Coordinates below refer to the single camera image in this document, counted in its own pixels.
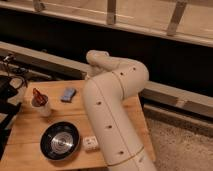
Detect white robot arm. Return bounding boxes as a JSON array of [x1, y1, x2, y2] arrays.
[[82, 50, 157, 171]]

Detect wooden rail with brackets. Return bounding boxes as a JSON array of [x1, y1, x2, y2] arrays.
[[0, 0, 213, 47]]

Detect black metal bowl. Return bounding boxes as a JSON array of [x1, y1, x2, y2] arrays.
[[40, 121, 80, 160]]

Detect red object in cup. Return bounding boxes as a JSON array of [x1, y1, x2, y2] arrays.
[[33, 88, 46, 106]]

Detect black equipment at left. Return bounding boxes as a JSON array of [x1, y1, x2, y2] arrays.
[[0, 75, 21, 159]]

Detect white cup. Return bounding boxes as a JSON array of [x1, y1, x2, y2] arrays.
[[31, 96, 52, 117]]

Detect black cables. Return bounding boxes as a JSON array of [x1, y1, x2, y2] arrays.
[[0, 53, 38, 88]]

